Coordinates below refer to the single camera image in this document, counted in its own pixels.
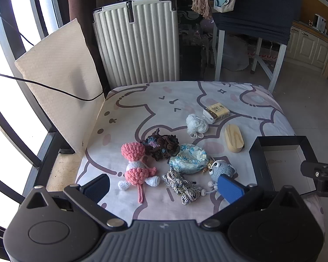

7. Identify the brown curtain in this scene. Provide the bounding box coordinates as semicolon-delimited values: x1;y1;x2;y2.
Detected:
66;0;97;60

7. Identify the oval wooden block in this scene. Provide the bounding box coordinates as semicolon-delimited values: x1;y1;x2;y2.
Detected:
225;124;246;152

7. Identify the grey plastic bag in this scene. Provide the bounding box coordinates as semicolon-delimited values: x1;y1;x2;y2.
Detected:
226;35;250;72

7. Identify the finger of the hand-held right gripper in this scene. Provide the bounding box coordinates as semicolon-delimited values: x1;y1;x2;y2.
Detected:
301;161;328;180

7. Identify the dark blue cloth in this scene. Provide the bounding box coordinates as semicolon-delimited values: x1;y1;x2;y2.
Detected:
213;0;304;45

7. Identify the blue brocade pouch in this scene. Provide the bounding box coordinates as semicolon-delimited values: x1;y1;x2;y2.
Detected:
169;144;215;174

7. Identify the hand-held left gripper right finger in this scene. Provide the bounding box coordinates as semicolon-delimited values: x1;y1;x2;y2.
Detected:
201;175;302;229

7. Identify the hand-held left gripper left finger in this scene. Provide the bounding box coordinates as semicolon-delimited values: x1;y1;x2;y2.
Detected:
26;174;127;229

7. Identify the brown and blue yarn bundle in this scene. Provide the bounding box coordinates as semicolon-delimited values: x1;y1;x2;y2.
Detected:
140;128;180;162

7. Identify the white yarn ball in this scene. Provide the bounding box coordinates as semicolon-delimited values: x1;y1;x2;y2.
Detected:
186;114;209;139

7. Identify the pink crochet doll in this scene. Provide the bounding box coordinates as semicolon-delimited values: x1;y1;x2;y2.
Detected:
117;142;161;204

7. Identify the yellow tissue pack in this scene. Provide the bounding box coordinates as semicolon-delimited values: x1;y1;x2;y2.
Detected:
203;102;230;123

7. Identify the cream kitchen cabinet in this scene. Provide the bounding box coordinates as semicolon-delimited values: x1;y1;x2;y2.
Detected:
286;22;328;69

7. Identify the white countertop appliance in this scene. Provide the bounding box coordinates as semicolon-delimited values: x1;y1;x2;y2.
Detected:
313;14;326;31

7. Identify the grey braided cord tassel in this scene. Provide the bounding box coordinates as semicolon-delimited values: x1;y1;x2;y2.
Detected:
162;170;218;205

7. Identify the white ribbed suitcase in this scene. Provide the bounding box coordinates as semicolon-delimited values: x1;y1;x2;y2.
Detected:
92;0;181;88

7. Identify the black cardboard box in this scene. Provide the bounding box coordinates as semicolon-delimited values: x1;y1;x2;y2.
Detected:
248;136;320;195

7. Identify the grey crochet fish keychain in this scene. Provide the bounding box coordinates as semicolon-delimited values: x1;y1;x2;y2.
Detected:
208;160;237;183

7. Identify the black cable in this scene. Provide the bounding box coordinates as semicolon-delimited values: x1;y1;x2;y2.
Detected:
0;69;106;101

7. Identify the black window railing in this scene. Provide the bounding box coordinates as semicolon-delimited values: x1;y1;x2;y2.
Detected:
0;0;80;241

